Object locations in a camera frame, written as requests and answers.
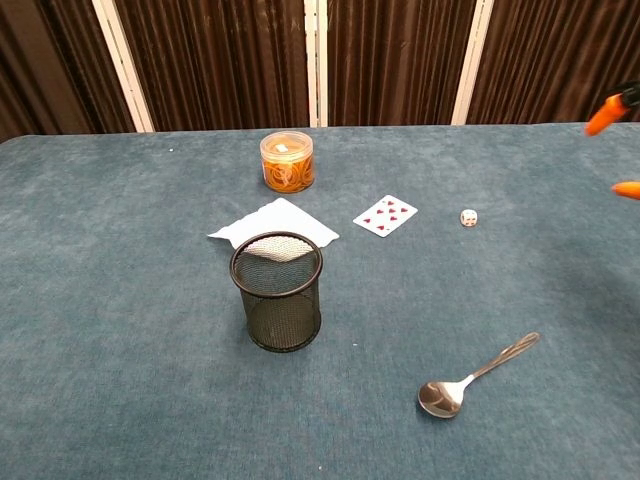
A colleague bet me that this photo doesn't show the dark curtain screen panel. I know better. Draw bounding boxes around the dark curtain screen panel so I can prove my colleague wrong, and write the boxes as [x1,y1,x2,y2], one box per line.
[0,0,155,144]
[92,0,319,134]
[316,0,495,128]
[451,0,640,126]

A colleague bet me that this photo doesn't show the hearts playing card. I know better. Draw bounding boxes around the hearts playing card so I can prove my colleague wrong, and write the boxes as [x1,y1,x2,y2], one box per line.
[352,194,419,239]

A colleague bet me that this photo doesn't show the blue table cloth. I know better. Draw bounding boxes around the blue table cloth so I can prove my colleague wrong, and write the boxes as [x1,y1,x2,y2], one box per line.
[0,119,640,480]

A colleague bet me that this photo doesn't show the black mesh cup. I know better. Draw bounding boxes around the black mesh cup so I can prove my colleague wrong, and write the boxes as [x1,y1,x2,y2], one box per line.
[229,230,324,353]

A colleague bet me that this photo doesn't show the orange plastic jar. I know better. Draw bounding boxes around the orange plastic jar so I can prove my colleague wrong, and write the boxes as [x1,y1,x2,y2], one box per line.
[259,130,316,194]

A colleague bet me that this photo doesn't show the metal spoon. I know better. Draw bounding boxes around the metal spoon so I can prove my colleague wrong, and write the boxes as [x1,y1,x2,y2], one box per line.
[417,331,542,420]

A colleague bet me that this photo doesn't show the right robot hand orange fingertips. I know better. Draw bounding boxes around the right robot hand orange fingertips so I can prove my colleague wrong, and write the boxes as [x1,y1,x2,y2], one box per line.
[584,79,640,201]

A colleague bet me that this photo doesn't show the white paper sheet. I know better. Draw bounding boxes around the white paper sheet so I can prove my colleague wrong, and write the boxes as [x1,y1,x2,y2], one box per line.
[206,197,341,264]

